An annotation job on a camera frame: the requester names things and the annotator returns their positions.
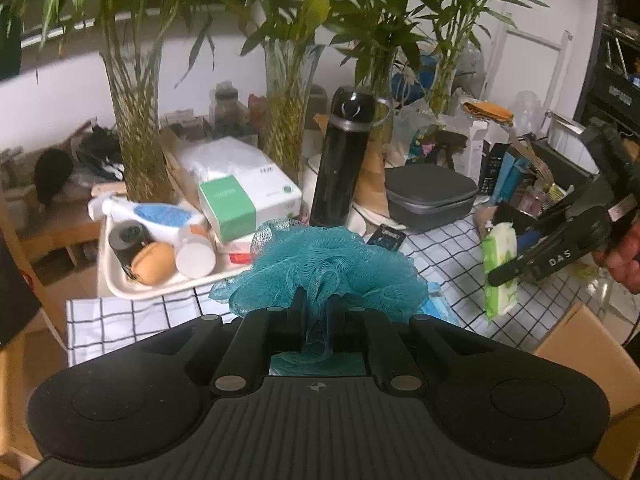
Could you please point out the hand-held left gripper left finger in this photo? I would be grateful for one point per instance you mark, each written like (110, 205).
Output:
(300, 312)

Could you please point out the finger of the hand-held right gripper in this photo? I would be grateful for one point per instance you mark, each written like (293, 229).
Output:
(560, 210)
(555, 260)

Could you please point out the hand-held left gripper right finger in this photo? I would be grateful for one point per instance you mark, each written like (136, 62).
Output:
(332, 317)

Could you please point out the teal mesh bath loofah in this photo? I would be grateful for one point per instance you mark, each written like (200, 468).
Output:
(320, 265)

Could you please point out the green wet wipes pack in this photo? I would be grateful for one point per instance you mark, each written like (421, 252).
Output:
(502, 240)

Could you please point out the person's right hand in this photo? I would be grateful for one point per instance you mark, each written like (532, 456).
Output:
(627, 260)

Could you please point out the blue books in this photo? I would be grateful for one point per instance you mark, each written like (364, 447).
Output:
(510, 175)

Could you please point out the white plastic basket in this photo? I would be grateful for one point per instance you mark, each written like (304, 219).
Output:
(567, 137)

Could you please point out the black upright box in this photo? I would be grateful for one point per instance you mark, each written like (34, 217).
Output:
(492, 167)

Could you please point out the red white flat box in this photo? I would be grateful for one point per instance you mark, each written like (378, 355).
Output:
(235, 252)

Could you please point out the cardboard box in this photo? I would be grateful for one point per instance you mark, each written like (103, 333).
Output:
(585, 352)

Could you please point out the small black card packet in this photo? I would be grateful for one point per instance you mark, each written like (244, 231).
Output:
(387, 236)

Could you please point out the tall white carton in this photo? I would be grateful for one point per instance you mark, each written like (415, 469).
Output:
(477, 147)

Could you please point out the pale blue plastic packet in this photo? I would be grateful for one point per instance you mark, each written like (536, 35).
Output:
(442, 305)

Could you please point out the orange bottle with white cap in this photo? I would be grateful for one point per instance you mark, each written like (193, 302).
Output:
(195, 255)

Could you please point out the black shelf unit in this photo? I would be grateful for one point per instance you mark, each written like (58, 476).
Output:
(617, 60)

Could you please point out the orange yellow folded pouch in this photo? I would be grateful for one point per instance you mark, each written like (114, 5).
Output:
(487, 112)

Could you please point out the white metal rack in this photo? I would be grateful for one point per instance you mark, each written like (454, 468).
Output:
(555, 75)

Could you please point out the green white tissue box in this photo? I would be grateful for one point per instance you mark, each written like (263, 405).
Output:
(227, 205)

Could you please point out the grey zip case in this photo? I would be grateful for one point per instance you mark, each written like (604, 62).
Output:
(430, 195)

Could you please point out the black thermos bottle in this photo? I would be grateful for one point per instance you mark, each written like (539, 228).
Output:
(335, 175)

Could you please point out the tan round pouch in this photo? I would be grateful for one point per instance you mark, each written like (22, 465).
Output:
(154, 264)

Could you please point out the white blue spray bottle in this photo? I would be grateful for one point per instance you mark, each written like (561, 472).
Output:
(160, 215)

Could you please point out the white plastic wrapped pack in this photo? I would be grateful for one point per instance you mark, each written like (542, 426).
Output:
(220, 155)

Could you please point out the bamboo plant in glass vase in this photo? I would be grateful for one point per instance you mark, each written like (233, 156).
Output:
(137, 135)
(445, 72)
(380, 55)
(287, 110)

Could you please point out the cream plastic tray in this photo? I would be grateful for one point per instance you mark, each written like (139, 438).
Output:
(120, 282)

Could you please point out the black round jar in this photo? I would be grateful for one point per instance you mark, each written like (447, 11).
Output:
(125, 240)

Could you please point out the dark glass jar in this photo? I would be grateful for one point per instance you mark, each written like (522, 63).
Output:
(225, 107)

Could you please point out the wooden side table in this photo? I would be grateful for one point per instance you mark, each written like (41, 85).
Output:
(55, 220)

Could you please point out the black round brush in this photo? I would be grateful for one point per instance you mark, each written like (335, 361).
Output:
(54, 175)

